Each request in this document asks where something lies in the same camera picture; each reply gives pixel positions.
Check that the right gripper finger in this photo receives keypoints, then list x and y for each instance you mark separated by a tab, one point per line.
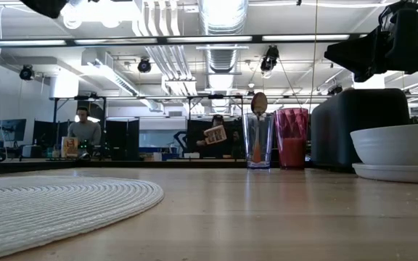
361	50
363	76

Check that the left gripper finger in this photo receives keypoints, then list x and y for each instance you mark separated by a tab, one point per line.
47	7

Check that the black toaster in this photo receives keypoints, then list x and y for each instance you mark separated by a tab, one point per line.
354	123

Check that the white ceramic bowl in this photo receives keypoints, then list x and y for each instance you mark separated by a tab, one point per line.
397	145

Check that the beige ceramic plate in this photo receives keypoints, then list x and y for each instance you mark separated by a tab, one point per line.
394	174

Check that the pink faceted tumbler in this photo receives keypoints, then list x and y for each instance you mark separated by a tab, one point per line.
291	152

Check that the white woven round placemat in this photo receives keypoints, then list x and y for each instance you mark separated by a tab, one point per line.
49	210

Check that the clear drinking glass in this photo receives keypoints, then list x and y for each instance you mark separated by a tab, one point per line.
267	137

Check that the black computer monitor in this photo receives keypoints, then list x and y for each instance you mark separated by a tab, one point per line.
11	128

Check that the person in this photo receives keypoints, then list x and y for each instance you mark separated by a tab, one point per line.
217	119
85	132

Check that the small yellow printed box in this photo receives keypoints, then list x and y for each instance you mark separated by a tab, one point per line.
69	146

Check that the black partition panel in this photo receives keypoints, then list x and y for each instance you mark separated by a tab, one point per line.
122	139

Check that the printed cardboard box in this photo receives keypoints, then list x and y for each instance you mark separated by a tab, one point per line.
215	135

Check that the black overhead frame bar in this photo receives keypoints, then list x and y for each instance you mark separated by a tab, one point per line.
162	40

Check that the silver ribbed ventilation duct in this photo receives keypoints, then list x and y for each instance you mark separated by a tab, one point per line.
223	58

